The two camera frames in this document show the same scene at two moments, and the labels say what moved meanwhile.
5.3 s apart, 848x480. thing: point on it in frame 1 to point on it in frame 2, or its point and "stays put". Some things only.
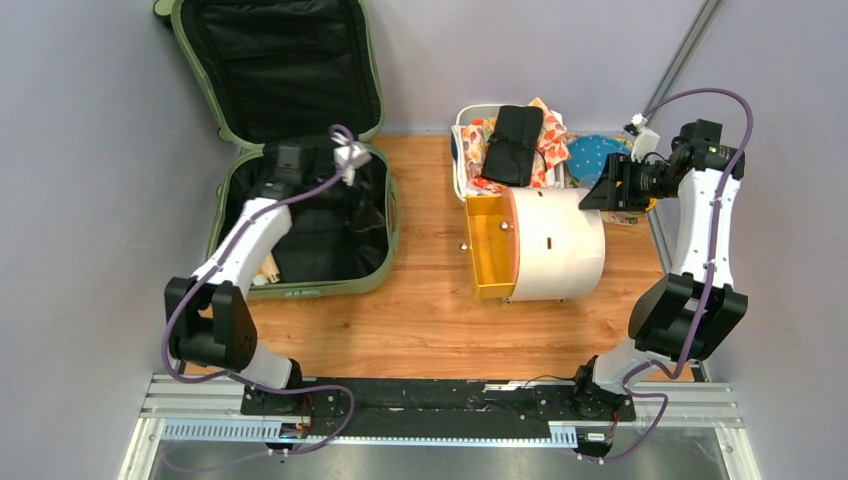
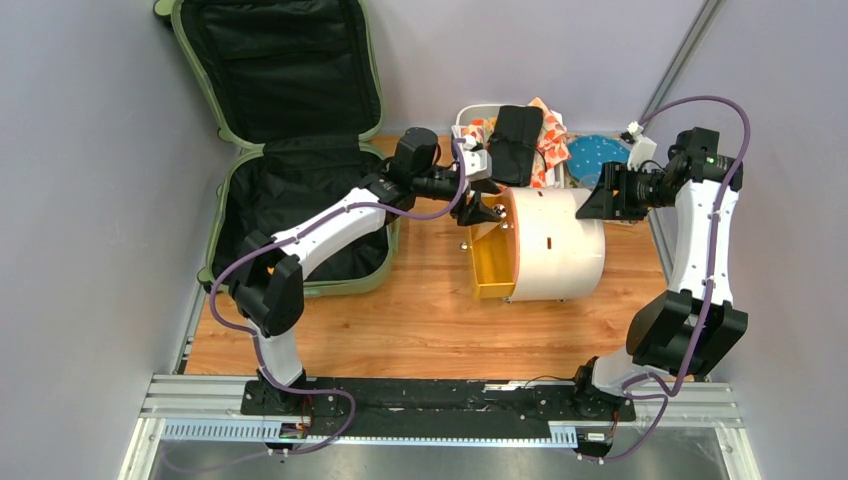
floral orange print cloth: (476, 136) stays put
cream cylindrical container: (562, 245) stays put
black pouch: (512, 145) stays put
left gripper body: (350, 214) to (443, 185)
